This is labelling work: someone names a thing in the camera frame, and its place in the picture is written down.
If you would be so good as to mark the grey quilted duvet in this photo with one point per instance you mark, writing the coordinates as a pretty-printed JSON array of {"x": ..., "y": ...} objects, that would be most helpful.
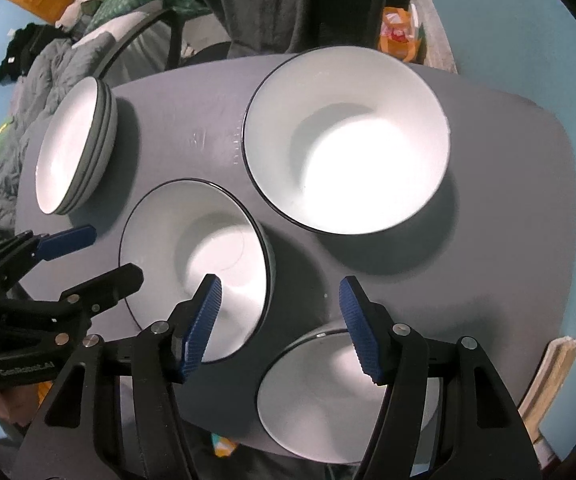
[{"x": 56, "y": 70}]

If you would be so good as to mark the orange plastic bag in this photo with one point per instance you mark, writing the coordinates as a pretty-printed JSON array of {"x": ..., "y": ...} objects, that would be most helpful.
[{"x": 399, "y": 34}]

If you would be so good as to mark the person's left hand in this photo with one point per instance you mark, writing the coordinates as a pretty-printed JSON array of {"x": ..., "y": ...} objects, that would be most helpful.
[{"x": 18, "y": 405}]

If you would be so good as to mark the white plate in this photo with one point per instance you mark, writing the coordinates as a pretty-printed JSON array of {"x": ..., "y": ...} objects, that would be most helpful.
[
  {"x": 88, "y": 152},
  {"x": 64, "y": 143},
  {"x": 105, "y": 143}
]

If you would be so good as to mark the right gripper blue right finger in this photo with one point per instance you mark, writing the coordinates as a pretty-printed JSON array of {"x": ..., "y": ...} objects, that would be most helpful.
[{"x": 369, "y": 327}]

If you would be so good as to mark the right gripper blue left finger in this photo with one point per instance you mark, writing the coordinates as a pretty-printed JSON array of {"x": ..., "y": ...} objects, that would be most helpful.
[{"x": 192, "y": 322}]

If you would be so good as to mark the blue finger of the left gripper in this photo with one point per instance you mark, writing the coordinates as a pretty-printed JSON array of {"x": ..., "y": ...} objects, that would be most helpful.
[
  {"x": 51, "y": 247},
  {"x": 100, "y": 294}
]

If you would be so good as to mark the black mesh office chair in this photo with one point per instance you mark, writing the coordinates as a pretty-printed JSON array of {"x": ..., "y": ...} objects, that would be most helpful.
[{"x": 158, "y": 35}]

